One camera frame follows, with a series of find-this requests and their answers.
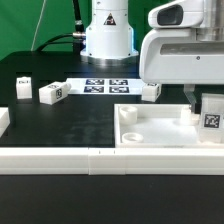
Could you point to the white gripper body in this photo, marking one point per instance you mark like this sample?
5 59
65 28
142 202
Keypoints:
174 56

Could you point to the white square tabletop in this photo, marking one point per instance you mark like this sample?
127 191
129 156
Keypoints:
158 126

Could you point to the white U-shaped obstacle fence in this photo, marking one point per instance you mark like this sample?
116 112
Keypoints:
111 161

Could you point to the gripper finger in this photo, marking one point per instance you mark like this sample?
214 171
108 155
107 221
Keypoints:
195 105

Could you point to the white fiducial marker sheet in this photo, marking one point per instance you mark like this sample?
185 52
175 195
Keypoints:
105 86

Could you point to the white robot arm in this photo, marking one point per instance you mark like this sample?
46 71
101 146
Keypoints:
109 37

